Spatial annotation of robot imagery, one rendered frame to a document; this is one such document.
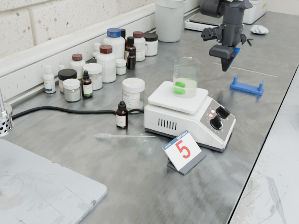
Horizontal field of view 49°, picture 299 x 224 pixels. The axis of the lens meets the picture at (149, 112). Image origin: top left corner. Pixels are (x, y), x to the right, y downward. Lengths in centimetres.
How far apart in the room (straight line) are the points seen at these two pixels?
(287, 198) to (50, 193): 45
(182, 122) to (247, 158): 16
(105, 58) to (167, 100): 32
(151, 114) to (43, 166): 26
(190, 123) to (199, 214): 22
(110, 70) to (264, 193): 58
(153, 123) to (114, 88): 27
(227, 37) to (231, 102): 19
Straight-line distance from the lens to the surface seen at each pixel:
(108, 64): 101
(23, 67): 97
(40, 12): 104
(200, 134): 75
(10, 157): 75
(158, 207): 62
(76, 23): 116
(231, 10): 99
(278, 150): 82
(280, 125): 92
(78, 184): 65
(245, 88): 106
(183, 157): 71
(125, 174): 68
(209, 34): 101
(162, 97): 78
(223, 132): 77
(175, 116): 75
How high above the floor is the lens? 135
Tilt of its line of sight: 31 degrees down
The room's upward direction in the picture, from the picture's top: 3 degrees clockwise
